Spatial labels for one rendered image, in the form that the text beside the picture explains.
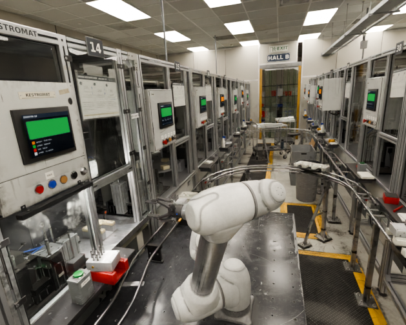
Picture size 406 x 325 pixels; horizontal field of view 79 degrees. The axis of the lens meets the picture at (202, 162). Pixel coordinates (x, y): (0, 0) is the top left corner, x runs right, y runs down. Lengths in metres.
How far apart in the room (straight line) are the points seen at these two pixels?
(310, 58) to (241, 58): 2.25
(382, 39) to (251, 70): 3.94
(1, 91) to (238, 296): 1.25
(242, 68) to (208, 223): 8.97
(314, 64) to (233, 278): 8.72
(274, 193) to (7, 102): 0.95
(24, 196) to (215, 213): 0.74
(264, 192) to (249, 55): 8.90
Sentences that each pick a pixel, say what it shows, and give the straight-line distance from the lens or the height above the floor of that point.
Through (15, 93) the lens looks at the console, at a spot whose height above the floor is 1.79.
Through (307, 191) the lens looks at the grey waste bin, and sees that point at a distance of 4.24.
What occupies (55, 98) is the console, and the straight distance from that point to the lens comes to 1.24.
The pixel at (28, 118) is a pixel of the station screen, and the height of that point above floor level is 1.69.
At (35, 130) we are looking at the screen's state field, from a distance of 1.14.
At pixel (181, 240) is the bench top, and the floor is 0.68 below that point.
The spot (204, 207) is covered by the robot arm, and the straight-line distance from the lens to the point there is 0.72.
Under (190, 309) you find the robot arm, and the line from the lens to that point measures 1.22.
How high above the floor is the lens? 1.75
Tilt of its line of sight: 15 degrees down
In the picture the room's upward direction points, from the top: 3 degrees counter-clockwise
